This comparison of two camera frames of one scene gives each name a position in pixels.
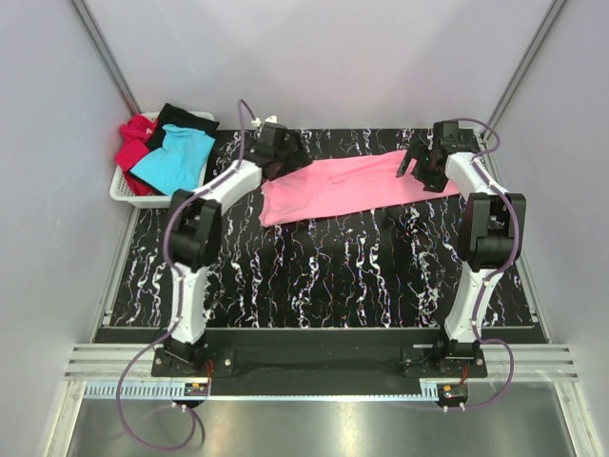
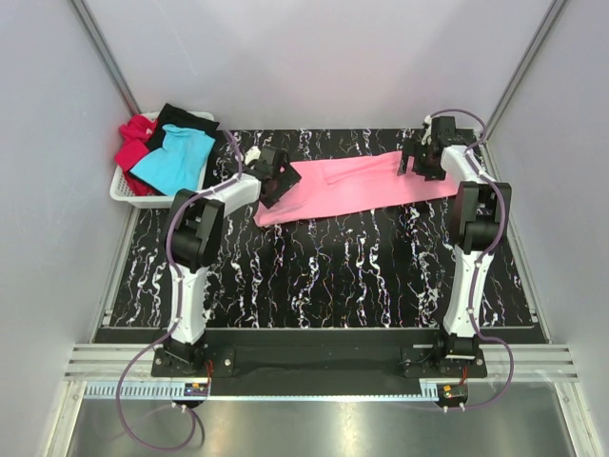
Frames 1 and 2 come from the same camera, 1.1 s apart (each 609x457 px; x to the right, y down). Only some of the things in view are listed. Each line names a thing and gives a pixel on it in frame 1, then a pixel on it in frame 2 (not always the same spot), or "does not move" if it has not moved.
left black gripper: [298, 159] → [287, 179]
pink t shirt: [335, 186] does not move
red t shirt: [132, 149] does not move
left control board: [193, 388] does not move
